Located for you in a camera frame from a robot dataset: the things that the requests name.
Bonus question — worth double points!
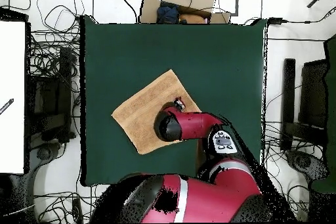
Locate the orange terry towel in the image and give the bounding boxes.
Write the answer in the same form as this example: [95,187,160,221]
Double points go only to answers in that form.
[111,68,202,156]

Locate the dark green table cloth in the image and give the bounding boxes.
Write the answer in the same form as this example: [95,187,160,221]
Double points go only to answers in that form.
[79,15,268,187]

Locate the orange garment in box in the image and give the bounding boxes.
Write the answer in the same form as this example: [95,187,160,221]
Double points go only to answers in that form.
[178,13,207,24]

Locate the dark blue garment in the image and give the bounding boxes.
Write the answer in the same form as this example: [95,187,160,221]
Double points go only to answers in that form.
[156,1,180,24]

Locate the black metal stand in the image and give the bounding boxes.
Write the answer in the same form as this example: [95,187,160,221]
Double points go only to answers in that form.
[26,47,76,144]

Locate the grey chair base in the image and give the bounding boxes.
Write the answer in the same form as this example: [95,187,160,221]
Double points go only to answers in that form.
[285,149,329,181]
[28,142,62,180]

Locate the black slim power strip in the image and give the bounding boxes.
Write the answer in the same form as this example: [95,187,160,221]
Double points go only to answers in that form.
[72,198,84,224]

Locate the green cloth on side table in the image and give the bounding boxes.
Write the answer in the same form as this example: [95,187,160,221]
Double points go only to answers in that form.
[310,34,336,194]

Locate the white panel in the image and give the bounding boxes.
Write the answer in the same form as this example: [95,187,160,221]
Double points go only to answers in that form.
[0,20,26,174]

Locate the black marker pen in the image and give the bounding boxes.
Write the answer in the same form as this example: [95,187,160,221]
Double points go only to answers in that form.
[0,98,14,116]

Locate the black metal frame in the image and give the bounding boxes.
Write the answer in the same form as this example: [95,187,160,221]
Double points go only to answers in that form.
[280,58,329,152]

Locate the black adapter cable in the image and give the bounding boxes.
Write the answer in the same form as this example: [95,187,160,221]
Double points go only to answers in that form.
[282,7,336,24]

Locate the black looped cable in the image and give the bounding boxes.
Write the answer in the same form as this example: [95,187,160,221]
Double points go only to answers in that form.
[35,0,86,35]

